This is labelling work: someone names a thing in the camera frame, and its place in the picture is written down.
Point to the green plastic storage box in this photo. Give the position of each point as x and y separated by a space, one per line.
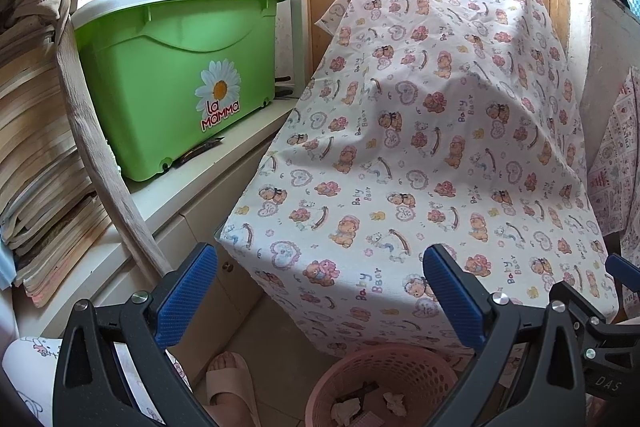
150 72

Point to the cat print pants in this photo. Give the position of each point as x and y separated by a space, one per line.
30 372

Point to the white shelf unit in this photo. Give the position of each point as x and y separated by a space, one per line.
165 207

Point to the black plastic stick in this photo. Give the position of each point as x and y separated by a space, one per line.
365 390

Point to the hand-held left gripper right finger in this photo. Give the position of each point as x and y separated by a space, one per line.
452 297

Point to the white tissue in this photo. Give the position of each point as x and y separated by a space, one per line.
347 409
395 403

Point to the bear print cloth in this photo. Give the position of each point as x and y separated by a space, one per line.
425 107

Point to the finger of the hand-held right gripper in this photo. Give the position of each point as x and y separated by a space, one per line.
622 268
580 314

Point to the person's bare foot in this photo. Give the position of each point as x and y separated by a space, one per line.
222 364

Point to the pink mesh basket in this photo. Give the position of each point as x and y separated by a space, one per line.
415 367

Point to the patterned tissue packet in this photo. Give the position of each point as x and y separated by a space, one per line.
371 418

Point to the beige slipper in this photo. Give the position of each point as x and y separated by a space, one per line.
237 389

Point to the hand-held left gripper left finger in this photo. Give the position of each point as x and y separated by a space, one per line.
187 297

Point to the red print patchwork cloth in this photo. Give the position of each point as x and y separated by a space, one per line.
617 157

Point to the white cabinet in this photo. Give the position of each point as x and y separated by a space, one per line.
600 57

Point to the black pen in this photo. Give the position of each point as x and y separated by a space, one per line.
200 151

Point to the stack of old books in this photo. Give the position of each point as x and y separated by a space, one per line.
35 157

